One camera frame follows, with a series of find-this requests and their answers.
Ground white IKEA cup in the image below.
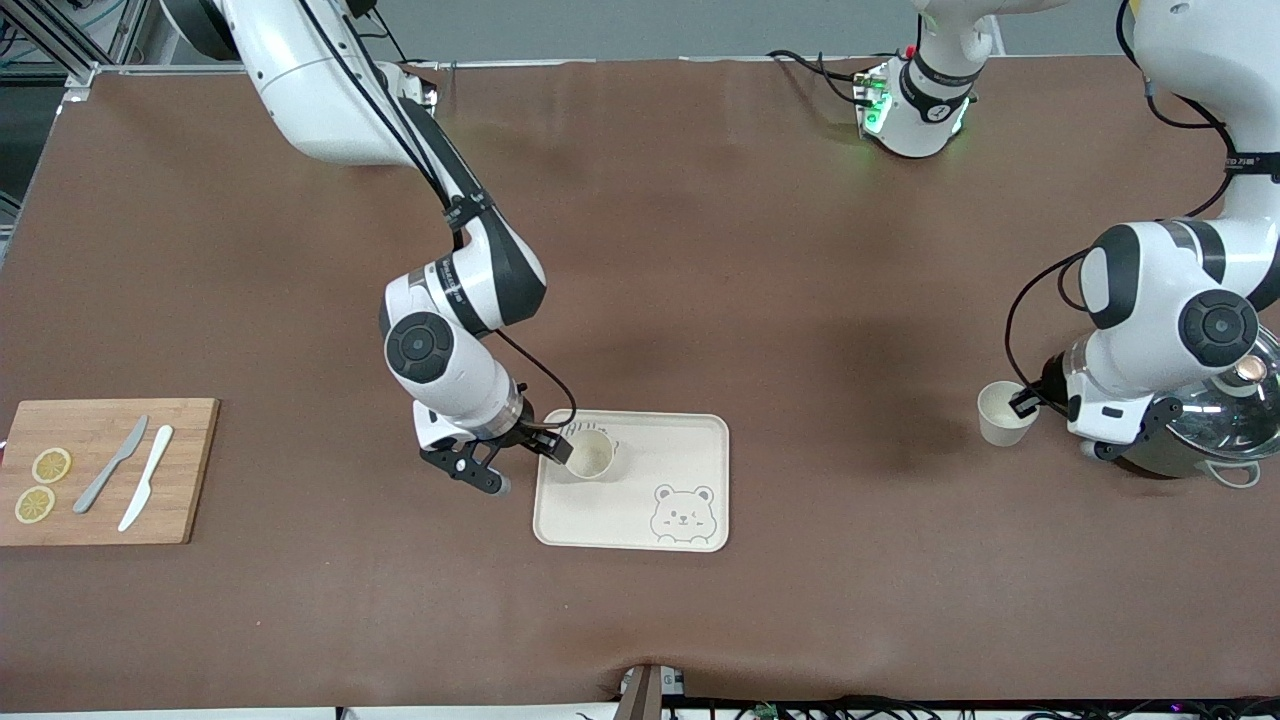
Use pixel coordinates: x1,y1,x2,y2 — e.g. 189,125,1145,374
565,430,617,481
977,380,1041,448

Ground sage green electric pot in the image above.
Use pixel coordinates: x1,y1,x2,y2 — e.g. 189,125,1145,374
1100,325,1280,489

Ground beige tray with bear print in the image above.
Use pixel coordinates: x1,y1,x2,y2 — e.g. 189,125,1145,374
532,410,731,553

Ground glass pot lid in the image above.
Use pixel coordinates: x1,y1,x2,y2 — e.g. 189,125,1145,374
1165,328,1280,461

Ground wooden cutting board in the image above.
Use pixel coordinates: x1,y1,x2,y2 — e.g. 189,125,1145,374
0,398,221,547

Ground white plastic knife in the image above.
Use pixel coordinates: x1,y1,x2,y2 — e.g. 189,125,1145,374
118,425,175,533

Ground grey plastic knife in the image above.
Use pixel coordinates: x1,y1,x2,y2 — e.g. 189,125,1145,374
73,415,149,515

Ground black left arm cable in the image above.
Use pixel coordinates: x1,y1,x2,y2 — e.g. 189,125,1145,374
1004,0,1243,393

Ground grey metal bracket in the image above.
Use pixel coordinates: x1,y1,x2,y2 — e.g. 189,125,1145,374
618,663,687,720

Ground black base cable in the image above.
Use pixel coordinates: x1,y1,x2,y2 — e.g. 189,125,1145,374
768,48,871,106
352,0,413,67

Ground aluminium frame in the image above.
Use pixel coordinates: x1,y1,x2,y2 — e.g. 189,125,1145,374
0,0,151,91

